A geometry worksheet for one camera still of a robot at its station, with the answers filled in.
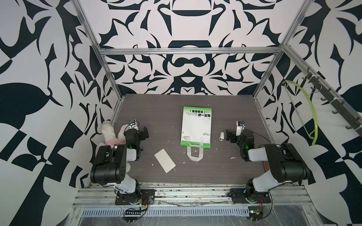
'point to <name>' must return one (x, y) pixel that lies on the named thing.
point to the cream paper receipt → (165, 160)
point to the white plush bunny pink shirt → (111, 140)
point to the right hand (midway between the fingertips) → (234, 127)
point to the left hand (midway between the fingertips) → (135, 126)
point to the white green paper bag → (196, 130)
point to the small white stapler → (222, 136)
